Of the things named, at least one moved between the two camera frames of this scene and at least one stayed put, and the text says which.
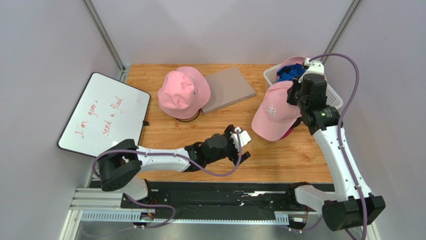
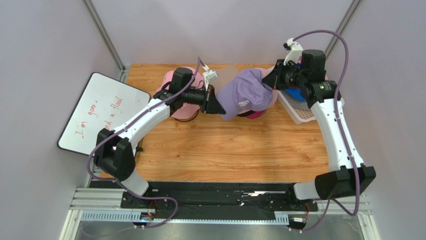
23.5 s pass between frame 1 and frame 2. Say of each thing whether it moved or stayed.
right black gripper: moved
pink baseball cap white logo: moved
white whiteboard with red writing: stayed
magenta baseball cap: moved
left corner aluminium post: stayed
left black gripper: moved
